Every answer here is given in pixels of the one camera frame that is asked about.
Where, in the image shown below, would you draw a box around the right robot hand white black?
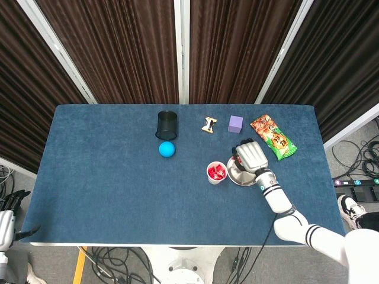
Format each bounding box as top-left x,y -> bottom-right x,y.
230,138 -> 269,174

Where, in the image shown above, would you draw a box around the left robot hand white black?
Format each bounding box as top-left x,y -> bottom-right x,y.
0,191 -> 41,251

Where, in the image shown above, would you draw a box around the red candies heap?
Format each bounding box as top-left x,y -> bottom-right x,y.
207,162 -> 227,181

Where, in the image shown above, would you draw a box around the white paper cup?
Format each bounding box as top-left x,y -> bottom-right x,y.
206,161 -> 229,185

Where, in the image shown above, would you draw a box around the black mesh pen cup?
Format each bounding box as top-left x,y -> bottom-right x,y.
155,110 -> 180,140

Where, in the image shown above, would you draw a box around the round metal plate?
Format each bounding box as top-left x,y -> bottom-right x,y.
226,156 -> 258,187

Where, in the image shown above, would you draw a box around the orange green snack bag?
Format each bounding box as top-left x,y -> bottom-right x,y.
250,114 -> 298,162

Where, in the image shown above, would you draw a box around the purple cube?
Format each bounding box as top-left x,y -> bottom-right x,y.
227,115 -> 244,133

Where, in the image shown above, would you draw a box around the grey trouser leg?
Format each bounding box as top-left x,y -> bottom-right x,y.
8,251 -> 30,284

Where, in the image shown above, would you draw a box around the white shoe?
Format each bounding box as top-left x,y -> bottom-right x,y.
26,262 -> 48,284

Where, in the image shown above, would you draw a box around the yellow floor tape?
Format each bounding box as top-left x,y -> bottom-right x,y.
72,246 -> 88,284

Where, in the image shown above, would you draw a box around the blue ball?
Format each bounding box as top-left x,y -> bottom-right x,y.
158,141 -> 176,159

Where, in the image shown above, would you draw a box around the brown pleated curtain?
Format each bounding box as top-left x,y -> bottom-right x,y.
0,0 -> 89,175
189,0 -> 303,105
262,0 -> 379,143
35,0 -> 180,104

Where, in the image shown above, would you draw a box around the white black sneaker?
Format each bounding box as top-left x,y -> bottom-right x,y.
337,194 -> 368,231

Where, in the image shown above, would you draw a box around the blue fabric table mat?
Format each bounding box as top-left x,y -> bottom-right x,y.
18,103 -> 348,246

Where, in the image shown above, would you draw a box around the black foot pedals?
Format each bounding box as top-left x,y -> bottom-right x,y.
349,185 -> 379,203

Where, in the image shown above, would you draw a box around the black trouser leg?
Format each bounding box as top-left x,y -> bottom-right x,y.
355,211 -> 379,231

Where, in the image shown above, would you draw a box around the grey floor cables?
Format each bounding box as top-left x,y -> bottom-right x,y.
0,165 -> 12,193

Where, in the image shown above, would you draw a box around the white partition frame rail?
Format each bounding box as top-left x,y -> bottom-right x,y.
323,102 -> 379,150
0,156 -> 38,180

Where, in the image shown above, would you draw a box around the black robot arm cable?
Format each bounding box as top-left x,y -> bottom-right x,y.
261,214 -> 278,247

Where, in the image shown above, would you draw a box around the black cable green connector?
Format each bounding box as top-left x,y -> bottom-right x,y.
230,247 -> 252,284

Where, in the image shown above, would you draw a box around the white partition frame post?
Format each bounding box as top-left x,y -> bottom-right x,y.
174,0 -> 191,105
255,0 -> 314,104
16,0 -> 98,104

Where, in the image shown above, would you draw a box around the black floor cable bundle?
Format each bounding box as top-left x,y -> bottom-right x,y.
331,117 -> 379,178
77,246 -> 162,284

